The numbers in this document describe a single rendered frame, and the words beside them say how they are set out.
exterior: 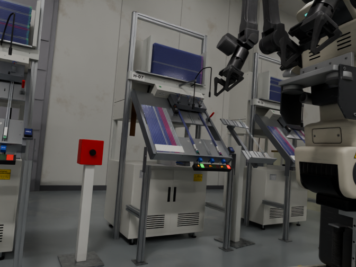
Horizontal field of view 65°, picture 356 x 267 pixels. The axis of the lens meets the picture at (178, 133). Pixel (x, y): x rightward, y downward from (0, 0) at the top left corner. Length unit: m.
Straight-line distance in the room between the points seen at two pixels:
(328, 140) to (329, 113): 0.11
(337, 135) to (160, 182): 1.52
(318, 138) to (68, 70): 4.20
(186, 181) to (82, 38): 3.33
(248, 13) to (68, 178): 4.02
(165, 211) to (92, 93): 2.97
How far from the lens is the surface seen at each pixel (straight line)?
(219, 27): 6.45
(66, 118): 4.72
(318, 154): 1.06
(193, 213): 2.50
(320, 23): 0.72
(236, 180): 2.52
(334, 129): 1.07
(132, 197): 2.20
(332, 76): 0.98
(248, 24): 1.21
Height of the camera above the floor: 0.75
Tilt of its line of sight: 3 degrees up
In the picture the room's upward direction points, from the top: 4 degrees clockwise
